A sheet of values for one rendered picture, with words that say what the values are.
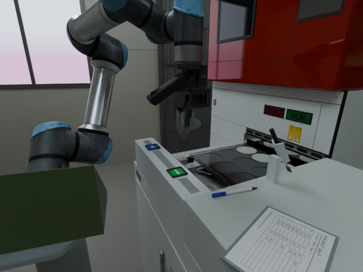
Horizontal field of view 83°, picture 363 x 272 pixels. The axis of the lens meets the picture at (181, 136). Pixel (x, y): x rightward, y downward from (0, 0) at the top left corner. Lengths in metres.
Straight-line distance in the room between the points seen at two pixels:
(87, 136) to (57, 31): 2.12
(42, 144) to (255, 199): 0.67
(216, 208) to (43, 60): 2.61
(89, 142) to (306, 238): 0.71
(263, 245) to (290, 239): 0.06
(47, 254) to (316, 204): 0.72
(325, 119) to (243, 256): 0.67
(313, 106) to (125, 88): 2.26
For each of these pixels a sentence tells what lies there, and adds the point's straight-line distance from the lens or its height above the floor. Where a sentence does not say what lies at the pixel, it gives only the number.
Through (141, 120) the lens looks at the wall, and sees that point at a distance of 2.89.
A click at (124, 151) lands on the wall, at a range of 3.00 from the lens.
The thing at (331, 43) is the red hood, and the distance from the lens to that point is 0.91.
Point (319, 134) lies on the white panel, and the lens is 0.98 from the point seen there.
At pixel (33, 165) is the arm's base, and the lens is 0.78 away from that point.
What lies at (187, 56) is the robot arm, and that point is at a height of 1.32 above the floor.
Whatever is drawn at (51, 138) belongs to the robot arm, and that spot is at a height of 1.08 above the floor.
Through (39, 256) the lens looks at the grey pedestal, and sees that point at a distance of 0.74.
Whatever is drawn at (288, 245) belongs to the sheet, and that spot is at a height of 0.97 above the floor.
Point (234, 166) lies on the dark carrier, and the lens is 0.91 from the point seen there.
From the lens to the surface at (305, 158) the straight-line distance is 1.02.
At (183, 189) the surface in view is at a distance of 0.62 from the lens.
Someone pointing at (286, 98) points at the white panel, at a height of 1.17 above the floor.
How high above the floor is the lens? 1.29
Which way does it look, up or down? 18 degrees down
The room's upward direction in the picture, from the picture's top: straight up
